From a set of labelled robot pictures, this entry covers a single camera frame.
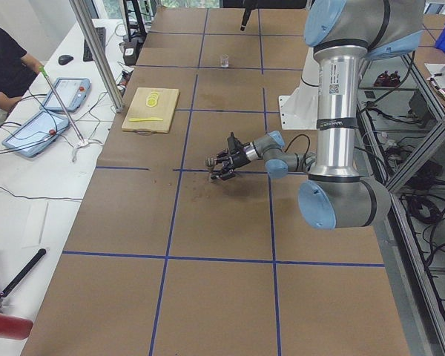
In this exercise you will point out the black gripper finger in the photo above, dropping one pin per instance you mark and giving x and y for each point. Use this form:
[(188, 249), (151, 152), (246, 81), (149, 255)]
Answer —
[(245, 18)]

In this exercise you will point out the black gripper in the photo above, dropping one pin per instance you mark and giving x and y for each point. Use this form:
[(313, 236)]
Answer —
[(239, 159)]

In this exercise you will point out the steel measuring jigger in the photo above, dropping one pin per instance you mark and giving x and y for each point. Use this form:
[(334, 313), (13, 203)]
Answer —
[(210, 165)]

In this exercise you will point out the clear glass cup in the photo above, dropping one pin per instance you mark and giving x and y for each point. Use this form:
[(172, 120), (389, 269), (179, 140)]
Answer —
[(224, 61)]

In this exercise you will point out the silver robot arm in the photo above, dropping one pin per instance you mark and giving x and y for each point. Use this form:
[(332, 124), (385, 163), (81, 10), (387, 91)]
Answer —
[(342, 34)]

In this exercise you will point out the bamboo cutting board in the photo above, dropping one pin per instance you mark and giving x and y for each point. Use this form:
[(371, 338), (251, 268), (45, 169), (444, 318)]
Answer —
[(165, 108)]

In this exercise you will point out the yellow plastic knife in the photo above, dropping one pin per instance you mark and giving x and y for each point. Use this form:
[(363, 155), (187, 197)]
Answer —
[(146, 119)]

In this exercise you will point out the teach pendant far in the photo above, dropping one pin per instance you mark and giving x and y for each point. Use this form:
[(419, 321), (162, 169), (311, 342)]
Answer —
[(72, 91)]

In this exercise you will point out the teach pendant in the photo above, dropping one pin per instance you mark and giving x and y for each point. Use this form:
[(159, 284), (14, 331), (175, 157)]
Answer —
[(36, 134), (72, 91)]

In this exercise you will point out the black computer mouse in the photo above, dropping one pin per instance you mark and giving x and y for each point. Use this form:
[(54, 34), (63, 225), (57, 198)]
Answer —
[(65, 59)]

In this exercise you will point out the teach pendant near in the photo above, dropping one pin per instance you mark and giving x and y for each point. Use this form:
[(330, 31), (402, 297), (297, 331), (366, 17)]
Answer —
[(36, 134)]

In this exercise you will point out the person in black shirt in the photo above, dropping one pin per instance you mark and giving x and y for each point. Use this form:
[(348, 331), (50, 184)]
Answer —
[(18, 70)]

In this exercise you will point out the red cylinder bottle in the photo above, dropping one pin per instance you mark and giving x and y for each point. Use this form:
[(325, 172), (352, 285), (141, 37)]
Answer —
[(14, 328)]

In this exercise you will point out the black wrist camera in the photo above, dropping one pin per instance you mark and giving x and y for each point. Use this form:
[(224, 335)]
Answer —
[(234, 145)]

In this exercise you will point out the aluminium frame post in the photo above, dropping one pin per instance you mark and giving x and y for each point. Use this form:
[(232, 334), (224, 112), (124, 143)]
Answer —
[(85, 22)]

